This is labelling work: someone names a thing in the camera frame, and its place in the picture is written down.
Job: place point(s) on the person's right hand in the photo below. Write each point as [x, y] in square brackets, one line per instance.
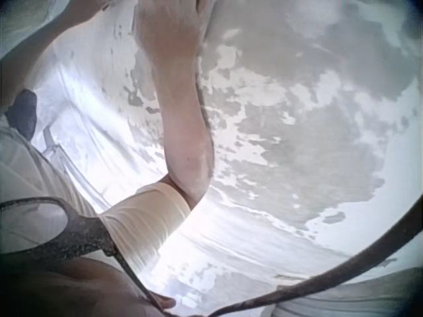
[168, 29]

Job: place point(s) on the person's legs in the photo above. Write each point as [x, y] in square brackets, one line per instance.
[69, 28]

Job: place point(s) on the dark blue object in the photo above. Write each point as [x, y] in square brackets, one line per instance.
[23, 112]

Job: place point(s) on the white folded cloth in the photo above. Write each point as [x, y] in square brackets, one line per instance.
[357, 297]

